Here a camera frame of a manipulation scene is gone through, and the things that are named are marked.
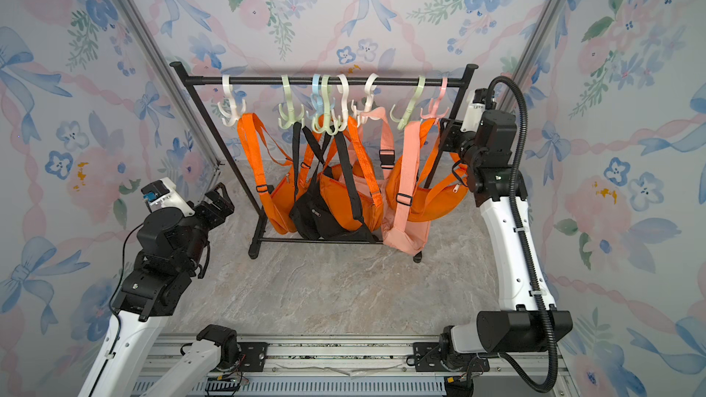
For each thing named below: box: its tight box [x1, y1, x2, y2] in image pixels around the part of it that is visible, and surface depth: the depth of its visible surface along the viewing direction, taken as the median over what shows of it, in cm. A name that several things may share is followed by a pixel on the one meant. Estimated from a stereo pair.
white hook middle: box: [336, 73, 350, 132], surface depth 59 cm
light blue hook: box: [306, 73, 324, 120], surface depth 59 cm
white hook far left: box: [216, 74, 247, 127], surface depth 67 cm
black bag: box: [289, 122, 379, 243], surface depth 80 cm
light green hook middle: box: [311, 74, 339, 136], surface depth 64 cm
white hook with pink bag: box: [351, 72, 379, 127], surface depth 60 cm
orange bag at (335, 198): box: [317, 115, 384, 233], surface depth 92 cm
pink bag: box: [360, 106, 433, 257], surface depth 73 cm
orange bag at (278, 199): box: [237, 113, 296, 236], surface depth 78 cm
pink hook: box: [420, 77, 450, 125], surface depth 66 cm
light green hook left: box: [277, 74, 305, 130], surface depth 67 cm
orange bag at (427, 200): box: [386, 117, 468, 222], surface depth 77 cm
